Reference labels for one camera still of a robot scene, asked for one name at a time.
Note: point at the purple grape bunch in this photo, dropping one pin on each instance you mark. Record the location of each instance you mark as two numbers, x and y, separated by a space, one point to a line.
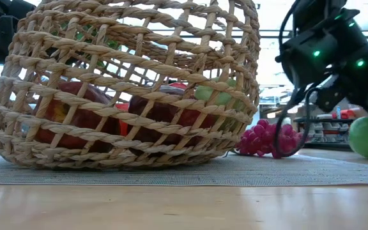
257 140

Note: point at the red yellow apple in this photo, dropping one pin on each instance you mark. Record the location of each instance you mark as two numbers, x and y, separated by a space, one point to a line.
88 119

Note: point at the green pear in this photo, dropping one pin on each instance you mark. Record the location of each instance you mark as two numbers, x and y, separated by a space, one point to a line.
208 93

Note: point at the small red orange fruit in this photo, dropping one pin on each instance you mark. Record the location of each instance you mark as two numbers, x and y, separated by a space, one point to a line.
124 127

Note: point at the dark maroon round fruit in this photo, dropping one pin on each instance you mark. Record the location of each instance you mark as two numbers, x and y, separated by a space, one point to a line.
168 113

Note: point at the red container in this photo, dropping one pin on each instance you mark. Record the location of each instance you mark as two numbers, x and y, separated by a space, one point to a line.
347 114

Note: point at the blue bottle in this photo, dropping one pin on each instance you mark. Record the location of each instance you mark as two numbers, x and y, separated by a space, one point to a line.
338 113

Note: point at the grey woven placemat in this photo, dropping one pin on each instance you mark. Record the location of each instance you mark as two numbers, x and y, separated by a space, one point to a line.
235 174

